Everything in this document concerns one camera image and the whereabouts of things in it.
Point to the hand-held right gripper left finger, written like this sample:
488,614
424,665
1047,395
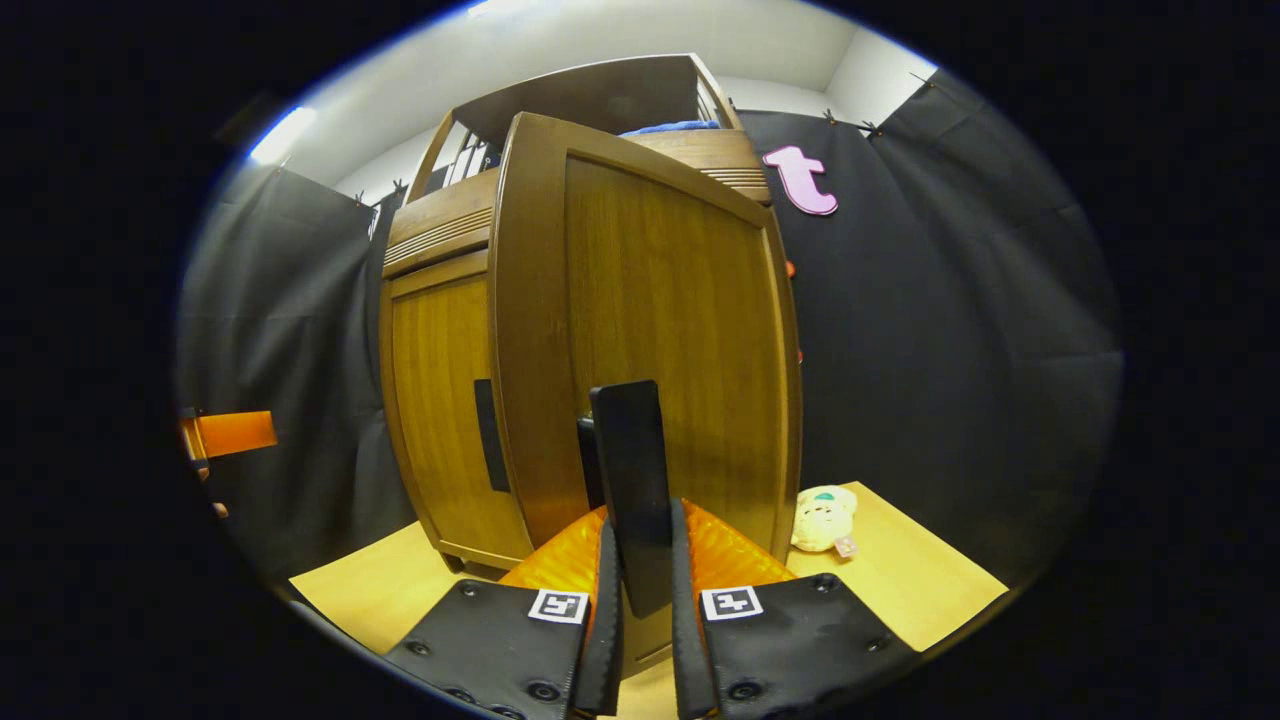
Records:
607,640

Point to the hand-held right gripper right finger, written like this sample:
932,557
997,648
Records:
690,650

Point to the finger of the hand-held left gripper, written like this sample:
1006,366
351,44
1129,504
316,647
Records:
235,433

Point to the wooden cabinet door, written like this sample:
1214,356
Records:
650,300
440,400

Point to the wooden double-door shoe cabinet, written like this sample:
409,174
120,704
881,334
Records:
600,95

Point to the cream plush toy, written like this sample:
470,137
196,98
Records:
822,518

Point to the black backdrop cloth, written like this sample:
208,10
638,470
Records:
950,350

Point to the blue towel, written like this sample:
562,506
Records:
670,127

